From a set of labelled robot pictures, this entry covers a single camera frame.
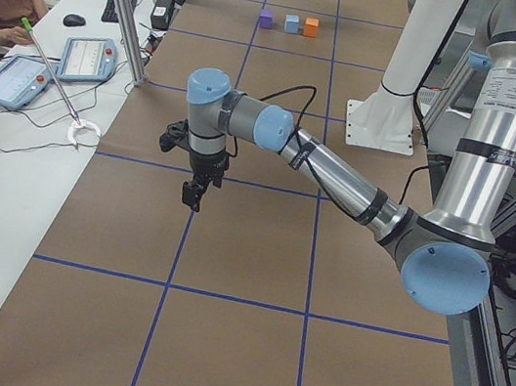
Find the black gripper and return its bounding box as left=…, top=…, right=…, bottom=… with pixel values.
left=181, top=150, right=230, bottom=213

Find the light blue foam block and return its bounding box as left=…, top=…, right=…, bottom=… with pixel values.
left=283, top=14, right=300, bottom=34

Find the purple foam block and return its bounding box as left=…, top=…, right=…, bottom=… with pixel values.
left=258, top=9, right=274, bottom=29

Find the orange foam block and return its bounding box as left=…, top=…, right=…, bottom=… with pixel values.
left=303, top=17, right=320, bottom=38

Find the metal grabber stick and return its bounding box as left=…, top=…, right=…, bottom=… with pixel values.
left=21, top=17, right=102, bottom=149

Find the far blue teach pendant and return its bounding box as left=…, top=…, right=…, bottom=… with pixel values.
left=56, top=37, right=117, bottom=82

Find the blue teach pendant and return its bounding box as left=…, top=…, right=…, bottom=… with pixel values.
left=0, top=55, right=52, bottom=110
left=56, top=37, right=117, bottom=82

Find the black power brick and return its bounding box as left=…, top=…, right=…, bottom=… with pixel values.
left=150, top=0, right=175, bottom=31

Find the near blue teach pendant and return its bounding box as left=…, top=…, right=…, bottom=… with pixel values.
left=0, top=55, right=52, bottom=110

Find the black computer mouse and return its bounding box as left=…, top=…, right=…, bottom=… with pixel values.
left=63, top=14, right=86, bottom=27

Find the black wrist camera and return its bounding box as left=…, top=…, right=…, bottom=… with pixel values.
left=158, top=119, right=191, bottom=153

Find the black camera cable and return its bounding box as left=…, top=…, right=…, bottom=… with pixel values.
left=219, top=73, right=369, bottom=209

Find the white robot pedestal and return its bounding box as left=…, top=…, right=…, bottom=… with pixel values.
left=345, top=0, right=468, bottom=155

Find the aluminium frame post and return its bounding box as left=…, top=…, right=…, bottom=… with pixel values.
left=113, top=0, right=146, bottom=86

